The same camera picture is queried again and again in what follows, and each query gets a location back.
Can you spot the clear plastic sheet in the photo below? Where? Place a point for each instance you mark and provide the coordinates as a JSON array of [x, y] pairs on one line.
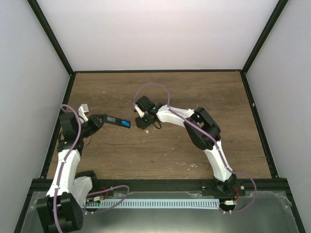
[[261, 212]]

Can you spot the light blue slotted cable duct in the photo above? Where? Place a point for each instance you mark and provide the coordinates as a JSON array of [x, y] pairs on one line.
[[155, 204]]

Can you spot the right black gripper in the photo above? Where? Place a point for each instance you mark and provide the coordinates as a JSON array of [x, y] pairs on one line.
[[143, 125]]

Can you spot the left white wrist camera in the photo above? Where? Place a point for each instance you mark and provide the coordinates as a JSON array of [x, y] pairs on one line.
[[82, 112]]

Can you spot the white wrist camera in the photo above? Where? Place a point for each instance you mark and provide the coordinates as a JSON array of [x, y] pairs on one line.
[[82, 112], [139, 111]]

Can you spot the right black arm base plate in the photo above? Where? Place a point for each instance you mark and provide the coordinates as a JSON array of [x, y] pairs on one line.
[[209, 190]]

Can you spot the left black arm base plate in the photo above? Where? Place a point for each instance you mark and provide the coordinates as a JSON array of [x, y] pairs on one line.
[[101, 191]]

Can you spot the black aluminium frame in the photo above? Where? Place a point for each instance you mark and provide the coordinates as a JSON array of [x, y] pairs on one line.
[[275, 183]]

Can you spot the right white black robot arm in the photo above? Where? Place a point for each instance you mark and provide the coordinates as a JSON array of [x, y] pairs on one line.
[[203, 131]]

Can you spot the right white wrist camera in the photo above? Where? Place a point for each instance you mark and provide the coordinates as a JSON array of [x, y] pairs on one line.
[[139, 111]]

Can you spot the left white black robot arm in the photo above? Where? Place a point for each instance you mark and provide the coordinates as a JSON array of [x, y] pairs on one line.
[[60, 211]]

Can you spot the blue battery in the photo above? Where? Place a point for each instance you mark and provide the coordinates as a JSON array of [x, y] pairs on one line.
[[125, 123]]

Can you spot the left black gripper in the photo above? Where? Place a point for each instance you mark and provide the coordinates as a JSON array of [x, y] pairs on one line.
[[96, 124]]

